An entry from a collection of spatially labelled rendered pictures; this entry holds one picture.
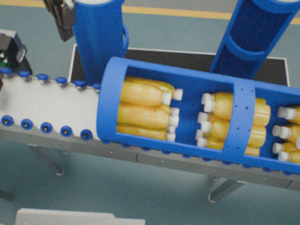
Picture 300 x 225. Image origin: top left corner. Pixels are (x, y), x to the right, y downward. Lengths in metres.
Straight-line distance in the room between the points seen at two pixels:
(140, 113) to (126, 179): 1.15
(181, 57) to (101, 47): 0.81
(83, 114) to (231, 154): 0.59
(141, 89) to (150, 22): 1.68
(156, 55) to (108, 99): 1.38
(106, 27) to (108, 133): 0.66
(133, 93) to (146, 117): 0.09
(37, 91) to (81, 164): 0.93
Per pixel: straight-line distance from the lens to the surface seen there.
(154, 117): 1.08
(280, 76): 2.50
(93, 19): 1.55
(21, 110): 1.40
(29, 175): 2.29
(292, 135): 1.25
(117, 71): 1.05
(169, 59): 2.36
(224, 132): 1.10
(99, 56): 1.79
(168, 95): 1.08
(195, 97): 1.28
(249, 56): 1.93
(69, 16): 0.74
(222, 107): 1.09
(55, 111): 1.36
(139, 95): 1.07
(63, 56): 2.59
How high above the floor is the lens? 2.14
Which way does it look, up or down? 67 degrees down
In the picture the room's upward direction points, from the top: 7 degrees clockwise
